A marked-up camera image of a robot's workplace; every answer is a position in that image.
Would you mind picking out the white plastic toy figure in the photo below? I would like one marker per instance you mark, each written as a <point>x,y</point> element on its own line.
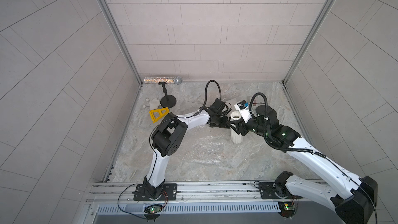
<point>152,104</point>

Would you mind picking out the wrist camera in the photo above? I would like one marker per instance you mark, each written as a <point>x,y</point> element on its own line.
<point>243,108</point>
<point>220,108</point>

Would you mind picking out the left small circuit board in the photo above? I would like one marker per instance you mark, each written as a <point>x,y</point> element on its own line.
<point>153,209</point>

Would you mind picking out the small circuit board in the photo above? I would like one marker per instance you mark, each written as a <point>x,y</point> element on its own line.
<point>153,209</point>
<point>287,209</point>

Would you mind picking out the silver glitter ball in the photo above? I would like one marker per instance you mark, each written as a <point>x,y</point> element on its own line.
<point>177,80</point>

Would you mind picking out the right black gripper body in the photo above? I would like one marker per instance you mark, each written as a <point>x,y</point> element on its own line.
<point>253,125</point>

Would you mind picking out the glittery silver strip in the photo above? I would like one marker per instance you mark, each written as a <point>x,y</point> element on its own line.
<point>156,80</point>

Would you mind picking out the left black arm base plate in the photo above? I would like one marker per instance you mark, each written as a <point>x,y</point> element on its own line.
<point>145,192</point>

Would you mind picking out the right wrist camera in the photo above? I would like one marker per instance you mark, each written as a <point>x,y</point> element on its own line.
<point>243,108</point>

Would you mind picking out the aluminium mounting rail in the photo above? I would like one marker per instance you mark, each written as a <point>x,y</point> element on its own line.
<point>202,196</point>

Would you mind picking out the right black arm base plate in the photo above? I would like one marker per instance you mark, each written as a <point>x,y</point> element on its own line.
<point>268,191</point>

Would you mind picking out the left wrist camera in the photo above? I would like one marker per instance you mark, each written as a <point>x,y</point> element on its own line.
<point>220,108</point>

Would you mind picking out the yellow plastic triangular frame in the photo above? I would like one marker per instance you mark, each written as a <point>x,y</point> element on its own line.
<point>158,114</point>

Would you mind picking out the black round base stand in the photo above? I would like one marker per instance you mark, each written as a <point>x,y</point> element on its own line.
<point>168,101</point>

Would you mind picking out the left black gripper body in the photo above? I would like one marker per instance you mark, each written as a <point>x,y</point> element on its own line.
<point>219,121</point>

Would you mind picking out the right small circuit board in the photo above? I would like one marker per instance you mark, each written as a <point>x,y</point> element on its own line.
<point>287,209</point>

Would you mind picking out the white ribbed ceramic vase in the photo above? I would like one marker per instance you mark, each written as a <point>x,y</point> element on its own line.
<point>236,136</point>

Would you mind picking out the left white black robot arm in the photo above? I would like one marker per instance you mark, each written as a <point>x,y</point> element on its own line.
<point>167,137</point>

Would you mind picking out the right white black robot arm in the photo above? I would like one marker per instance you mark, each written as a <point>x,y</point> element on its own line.
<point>351,197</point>

